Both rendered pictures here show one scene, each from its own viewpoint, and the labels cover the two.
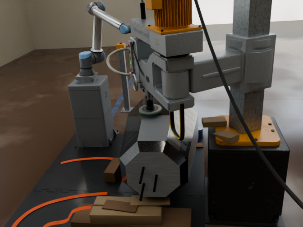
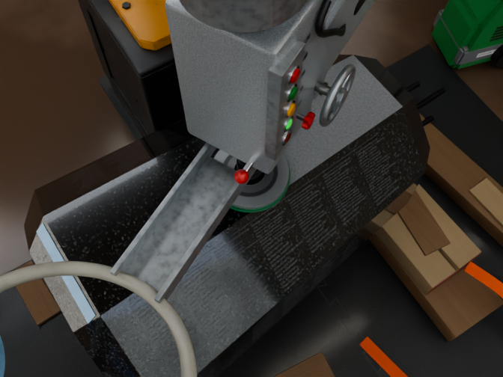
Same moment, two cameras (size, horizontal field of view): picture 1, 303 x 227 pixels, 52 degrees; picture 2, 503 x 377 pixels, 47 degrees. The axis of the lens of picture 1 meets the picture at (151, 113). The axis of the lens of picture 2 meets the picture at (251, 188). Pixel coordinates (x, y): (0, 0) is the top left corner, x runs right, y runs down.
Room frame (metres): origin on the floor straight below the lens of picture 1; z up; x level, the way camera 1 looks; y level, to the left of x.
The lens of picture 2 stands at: (3.18, 0.54, 2.25)
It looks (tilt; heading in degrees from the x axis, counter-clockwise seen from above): 64 degrees down; 228
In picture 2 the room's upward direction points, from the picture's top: straight up
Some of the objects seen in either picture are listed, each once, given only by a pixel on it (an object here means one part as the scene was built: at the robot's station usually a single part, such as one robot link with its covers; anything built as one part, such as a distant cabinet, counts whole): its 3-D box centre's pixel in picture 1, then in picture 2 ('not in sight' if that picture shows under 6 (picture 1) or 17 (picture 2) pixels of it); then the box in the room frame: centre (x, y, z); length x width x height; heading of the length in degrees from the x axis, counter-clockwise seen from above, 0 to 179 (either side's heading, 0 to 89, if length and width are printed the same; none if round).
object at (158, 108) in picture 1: (150, 109); (249, 172); (2.70, 0.01, 0.86); 0.21 x 0.21 x 0.01
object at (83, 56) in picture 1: (86, 59); not in sight; (3.75, 0.74, 1.11); 0.17 x 0.15 x 0.18; 141
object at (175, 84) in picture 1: (175, 81); not in sight; (2.07, -0.18, 1.32); 0.19 x 0.19 x 0.20
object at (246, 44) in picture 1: (248, 60); not in sight; (2.34, -0.77, 1.36); 0.35 x 0.35 x 0.41
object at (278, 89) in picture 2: (131, 56); (282, 105); (2.73, 0.14, 1.35); 0.08 x 0.03 x 0.28; 17
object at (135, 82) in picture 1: (138, 81); (323, 89); (2.55, 0.09, 1.18); 0.15 x 0.10 x 0.15; 17
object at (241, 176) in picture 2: not in sight; (246, 168); (2.80, 0.11, 1.15); 0.08 x 0.03 x 0.03; 17
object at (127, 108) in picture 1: (124, 78); not in sight; (4.70, 0.38, 0.54); 0.20 x 0.20 x 1.09; 80
